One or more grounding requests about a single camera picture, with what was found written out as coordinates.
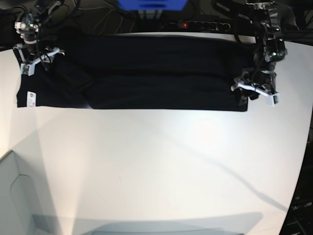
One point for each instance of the blue box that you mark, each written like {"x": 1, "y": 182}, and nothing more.
{"x": 174, "y": 5}

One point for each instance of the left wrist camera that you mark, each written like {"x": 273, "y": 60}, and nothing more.
{"x": 272, "y": 99}

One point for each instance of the black T-shirt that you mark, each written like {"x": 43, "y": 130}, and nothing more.
{"x": 138, "y": 72}

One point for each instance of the white garment label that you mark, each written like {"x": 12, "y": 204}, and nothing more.
{"x": 31, "y": 99}

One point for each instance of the black power strip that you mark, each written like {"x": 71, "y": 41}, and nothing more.
{"x": 197, "y": 26}

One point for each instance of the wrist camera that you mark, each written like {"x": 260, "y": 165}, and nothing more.
{"x": 27, "y": 69}
{"x": 272, "y": 99}

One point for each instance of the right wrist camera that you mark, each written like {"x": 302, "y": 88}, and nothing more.
{"x": 27, "y": 69}

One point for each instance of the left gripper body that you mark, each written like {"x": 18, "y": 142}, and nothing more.
{"x": 257, "y": 72}

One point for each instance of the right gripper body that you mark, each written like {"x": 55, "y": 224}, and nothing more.
{"x": 30, "y": 53}

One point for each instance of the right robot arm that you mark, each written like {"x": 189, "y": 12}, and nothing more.
{"x": 43, "y": 8}

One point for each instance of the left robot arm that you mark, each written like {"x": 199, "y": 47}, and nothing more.
{"x": 266, "y": 33}

